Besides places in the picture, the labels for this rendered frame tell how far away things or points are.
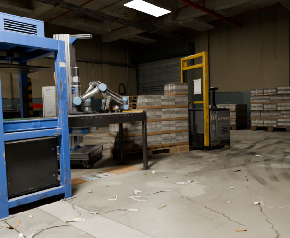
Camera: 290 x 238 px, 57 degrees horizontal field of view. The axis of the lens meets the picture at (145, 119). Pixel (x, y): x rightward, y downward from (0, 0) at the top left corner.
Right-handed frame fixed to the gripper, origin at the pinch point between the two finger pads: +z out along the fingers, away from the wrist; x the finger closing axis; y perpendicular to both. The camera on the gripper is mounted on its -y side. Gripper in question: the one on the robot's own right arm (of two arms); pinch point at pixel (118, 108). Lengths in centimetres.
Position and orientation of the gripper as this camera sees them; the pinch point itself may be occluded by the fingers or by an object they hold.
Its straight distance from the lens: 437.3
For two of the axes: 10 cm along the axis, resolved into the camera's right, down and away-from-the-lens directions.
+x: -8.9, 0.5, -4.5
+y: -0.3, -10.0, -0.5
